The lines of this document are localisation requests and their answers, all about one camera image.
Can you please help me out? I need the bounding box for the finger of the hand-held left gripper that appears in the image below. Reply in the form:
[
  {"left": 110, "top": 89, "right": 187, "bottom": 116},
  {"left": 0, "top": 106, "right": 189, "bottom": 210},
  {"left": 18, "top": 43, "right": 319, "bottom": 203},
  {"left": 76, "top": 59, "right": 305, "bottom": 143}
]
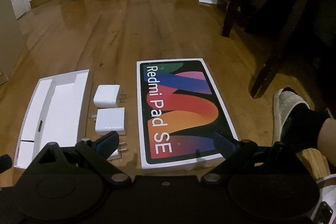
[{"left": 0, "top": 155, "right": 13, "bottom": 173}]

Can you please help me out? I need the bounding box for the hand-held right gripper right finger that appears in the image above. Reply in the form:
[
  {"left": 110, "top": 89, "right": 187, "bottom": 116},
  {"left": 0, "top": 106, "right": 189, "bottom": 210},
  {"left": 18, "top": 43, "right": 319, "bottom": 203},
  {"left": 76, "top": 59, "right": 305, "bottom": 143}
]
[{"left": 201, "top": 132, "right": 313, "bottom": 185}]

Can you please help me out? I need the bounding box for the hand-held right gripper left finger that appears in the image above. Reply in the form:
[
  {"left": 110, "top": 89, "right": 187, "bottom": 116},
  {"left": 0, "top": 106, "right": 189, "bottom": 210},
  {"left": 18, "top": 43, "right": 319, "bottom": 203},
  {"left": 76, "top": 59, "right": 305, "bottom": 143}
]
[{"left": 33, "top": 132, "right": 132, "bottom": 186}]

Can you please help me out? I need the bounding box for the white charger plug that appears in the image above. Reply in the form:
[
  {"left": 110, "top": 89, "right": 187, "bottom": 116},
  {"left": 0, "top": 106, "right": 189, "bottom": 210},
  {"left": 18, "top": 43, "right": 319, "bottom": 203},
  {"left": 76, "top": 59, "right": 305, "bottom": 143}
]
[
  {"left": 91, "top": 108, "right": 126, "bottom": 137},
  {"left": 93, "top": 85, "right": 128, "bottom": 108},
  {"left": 106, "top": 141, "right": 129, "bottom": 161}
]

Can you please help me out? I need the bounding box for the Redmi Pad SE box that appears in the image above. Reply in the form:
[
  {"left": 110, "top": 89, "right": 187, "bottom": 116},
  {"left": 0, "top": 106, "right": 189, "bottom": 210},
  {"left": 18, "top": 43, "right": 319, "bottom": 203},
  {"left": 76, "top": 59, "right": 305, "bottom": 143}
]
[{"left": 136, "top": 58, "right": 239, "bottom": 169}]

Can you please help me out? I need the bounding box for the white box tray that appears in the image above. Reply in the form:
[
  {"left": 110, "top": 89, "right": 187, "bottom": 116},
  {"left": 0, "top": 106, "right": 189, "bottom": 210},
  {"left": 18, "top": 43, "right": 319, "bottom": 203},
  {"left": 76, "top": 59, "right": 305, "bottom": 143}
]
[{"left": 14, "top": 70, "right": 90, "bottom": 169}]

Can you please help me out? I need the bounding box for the white slipper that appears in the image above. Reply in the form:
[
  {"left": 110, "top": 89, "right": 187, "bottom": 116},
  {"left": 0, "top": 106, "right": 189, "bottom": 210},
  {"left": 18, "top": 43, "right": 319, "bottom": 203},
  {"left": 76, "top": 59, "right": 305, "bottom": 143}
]
[{"left": 273, "top": 88, "right": 334, "bottom": 146}]

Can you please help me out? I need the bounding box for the black sock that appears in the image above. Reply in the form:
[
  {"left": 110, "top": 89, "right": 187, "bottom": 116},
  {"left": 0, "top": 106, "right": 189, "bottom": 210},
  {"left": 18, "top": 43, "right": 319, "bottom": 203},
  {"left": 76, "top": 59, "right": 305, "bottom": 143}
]
[{"left": 282, "top": 99, "right": 332, "bottom": 147}]

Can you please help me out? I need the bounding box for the person's leg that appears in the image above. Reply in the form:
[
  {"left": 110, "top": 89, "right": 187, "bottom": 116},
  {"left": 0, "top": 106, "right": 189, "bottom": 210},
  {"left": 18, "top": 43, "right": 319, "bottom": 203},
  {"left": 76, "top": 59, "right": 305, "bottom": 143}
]
[{"left": 316, "top": 114, "right": 336, "bottom": 157}]

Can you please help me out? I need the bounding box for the dark wooden chair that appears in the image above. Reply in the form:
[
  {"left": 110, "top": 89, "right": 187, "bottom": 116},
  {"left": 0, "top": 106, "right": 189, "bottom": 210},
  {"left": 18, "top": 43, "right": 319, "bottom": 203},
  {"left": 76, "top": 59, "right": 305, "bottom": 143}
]
[{"left": 220, "top": 0, "right": 336, "bottom": 98}]

